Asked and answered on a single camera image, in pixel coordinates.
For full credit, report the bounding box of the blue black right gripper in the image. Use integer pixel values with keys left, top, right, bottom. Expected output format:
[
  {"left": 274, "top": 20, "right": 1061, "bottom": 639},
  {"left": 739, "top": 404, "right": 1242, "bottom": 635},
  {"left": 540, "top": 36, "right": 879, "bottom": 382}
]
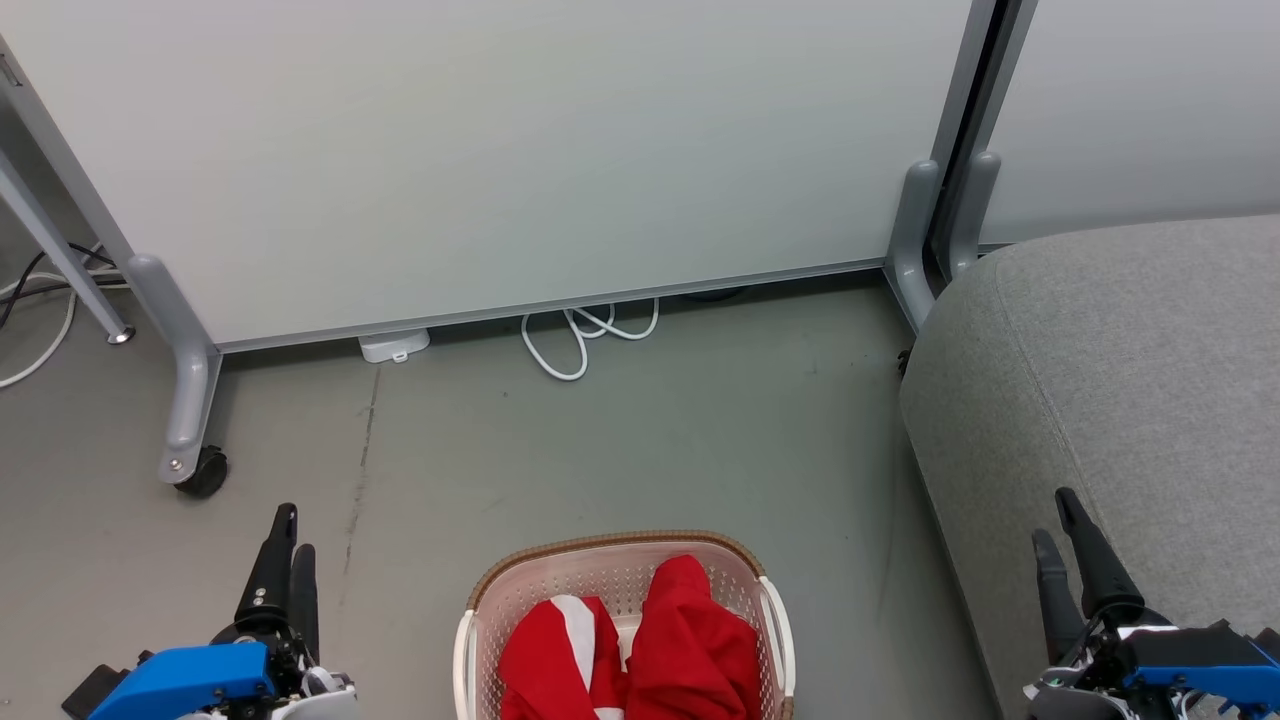
[{"left": 1025, "top": 487, "right": 1280, "bottom": 720}]

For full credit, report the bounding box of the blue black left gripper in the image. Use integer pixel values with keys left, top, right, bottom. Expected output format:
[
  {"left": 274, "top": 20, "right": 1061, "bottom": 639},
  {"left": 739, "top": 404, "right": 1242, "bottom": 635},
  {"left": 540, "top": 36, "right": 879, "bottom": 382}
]
[{"left": 62, "top": 503, "right": 357, "bottom": 720}]

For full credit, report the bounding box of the white plastic laundry basket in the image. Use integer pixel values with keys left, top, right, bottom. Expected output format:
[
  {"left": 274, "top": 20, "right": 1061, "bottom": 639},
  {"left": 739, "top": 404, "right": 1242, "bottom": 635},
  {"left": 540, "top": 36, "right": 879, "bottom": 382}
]
[{"left": 453, "top": 530, "right": 797, "bottom": 720}]

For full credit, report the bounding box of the red garment with white trim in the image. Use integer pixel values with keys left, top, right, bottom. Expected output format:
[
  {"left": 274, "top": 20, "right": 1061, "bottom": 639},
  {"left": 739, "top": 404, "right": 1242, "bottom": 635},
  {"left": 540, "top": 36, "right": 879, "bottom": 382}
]
[{"left": 497, "top": 595, "right": 631, "bottom": 720}]

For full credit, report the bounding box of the grey fabric sofa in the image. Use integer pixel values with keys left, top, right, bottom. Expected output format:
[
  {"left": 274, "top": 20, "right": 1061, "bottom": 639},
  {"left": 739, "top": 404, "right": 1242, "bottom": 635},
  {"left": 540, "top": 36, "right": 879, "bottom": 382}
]
[{"left": 898, "top": 213, "right": 1280, "bottom": 720}]

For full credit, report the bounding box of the plain red garment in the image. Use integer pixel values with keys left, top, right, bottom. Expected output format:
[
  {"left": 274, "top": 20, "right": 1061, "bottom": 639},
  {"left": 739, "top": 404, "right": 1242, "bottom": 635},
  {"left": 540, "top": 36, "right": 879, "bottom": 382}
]
[{"left": 622, "top": 555, "right": 763, "bottom": 720}]

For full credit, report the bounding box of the coiled white cable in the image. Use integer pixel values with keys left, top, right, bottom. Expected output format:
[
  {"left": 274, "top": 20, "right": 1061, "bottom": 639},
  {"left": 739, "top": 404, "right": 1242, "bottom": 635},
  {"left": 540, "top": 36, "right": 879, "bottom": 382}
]
[{"left": 520, "top": 297, "right": 661, "bottom": 383}]

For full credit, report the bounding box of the white power adapter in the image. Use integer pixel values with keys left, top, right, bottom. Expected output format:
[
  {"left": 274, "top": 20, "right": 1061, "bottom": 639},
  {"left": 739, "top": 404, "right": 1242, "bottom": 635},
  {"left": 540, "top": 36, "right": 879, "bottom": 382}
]
[{"left": 358, "top": 328, "right": 432, "bottom": 365}]

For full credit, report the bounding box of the grey metal table leg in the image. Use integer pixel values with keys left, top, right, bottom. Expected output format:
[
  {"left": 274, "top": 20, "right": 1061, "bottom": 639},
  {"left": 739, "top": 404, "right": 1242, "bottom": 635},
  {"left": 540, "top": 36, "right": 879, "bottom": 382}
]
[{"left": 0, "top": 150, "right": 137, "bottom": 347}]

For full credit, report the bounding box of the grey partition foot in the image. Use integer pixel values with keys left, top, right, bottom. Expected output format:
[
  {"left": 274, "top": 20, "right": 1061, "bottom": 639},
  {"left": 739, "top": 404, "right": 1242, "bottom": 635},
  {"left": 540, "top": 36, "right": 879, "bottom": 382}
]
[
  {"left": 948, "top": 150, "right": 1002, "bottom": 281},
  {"left": 883, "top": 160, "right": 943, "bottom": 333},
  {"left": 126, "top": 253, "right": 223, "bottom": 486}
]

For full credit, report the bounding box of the thin black cable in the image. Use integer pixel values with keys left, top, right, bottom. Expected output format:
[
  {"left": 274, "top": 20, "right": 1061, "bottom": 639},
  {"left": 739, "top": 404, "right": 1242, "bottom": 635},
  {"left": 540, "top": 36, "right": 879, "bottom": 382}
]
[{"left": 0, "top": 243, "right": 119, "bottom": 331}]

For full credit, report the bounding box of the white partition panel grey frame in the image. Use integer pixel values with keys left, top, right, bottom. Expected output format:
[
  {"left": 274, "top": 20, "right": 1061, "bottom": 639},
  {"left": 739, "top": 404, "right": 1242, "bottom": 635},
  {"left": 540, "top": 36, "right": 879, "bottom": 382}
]
[
  {"left": 935, "top": 0, "right": 1280, "bottom": 281},
  {"left": 0, "top": 0, "right": 1001, "bottom": 353}
]

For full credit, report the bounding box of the long white cable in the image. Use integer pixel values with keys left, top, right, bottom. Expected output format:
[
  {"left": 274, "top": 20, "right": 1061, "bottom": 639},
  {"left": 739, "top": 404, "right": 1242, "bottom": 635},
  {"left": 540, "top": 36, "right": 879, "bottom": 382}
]
[{"left": 0, "top": 270, "right": 131, "bottom": 390}]

